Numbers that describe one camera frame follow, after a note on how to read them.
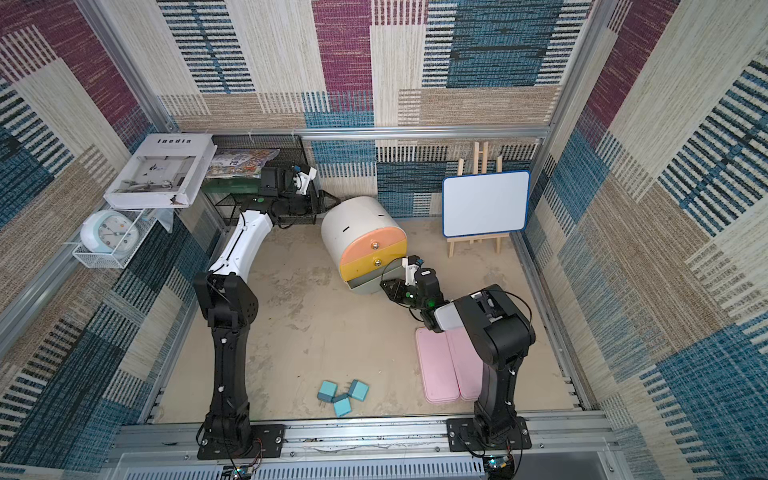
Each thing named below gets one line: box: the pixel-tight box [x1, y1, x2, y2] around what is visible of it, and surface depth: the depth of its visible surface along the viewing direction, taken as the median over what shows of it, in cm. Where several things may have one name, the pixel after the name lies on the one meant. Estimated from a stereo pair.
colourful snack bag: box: [206, 149, 281, 179], surface depth 85 cm
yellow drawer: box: [341, 240, 409, 281], surface depth 93 cm
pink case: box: [415, 327, 484, 403], surface depth 83 cm
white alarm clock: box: [80, 210, 140, 255], surface depth 66 cm
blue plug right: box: [348, 379, 370, 402], surface depth 81 cm
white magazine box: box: [103, 134, 218, 209], surface depth 75 cm
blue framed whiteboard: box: [442, 170, 531, 238], surface depth 104 cm
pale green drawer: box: [347, 262, 403, 294], surface depth 94 cm
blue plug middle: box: [331, 394, 352, 418], surface depth 79 cm
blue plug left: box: [317, 380, 338, 403], surface depth 81 cm
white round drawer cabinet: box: [321, 196, 408, 295], surface depth 93 cm
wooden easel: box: [447, 141, 510, 258], surface depth 99 cm
